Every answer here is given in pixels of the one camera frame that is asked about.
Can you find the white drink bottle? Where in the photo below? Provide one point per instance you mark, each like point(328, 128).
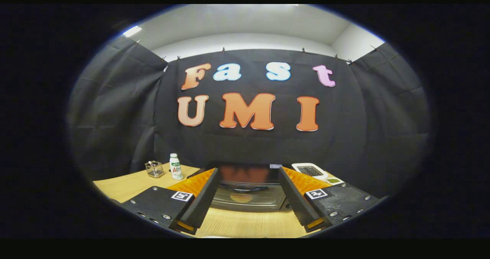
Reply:
point(176, 169)

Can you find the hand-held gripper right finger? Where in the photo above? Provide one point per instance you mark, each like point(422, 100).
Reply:
point(294, 197)

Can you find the black toaster oven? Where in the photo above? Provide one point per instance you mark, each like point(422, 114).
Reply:
point(249, 178)

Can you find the small ceiling light panel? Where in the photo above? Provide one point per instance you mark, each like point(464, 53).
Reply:
point(132, 31)

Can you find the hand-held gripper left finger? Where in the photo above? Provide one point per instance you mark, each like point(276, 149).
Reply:
point(203, 201)

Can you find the small white dish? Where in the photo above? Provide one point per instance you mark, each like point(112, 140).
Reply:
point(334, 181)

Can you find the white kitchen appliance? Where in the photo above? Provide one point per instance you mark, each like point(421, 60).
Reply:
point(310, 171)

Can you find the brown glazed donut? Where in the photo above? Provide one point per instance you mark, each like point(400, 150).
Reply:
point(241, 197)

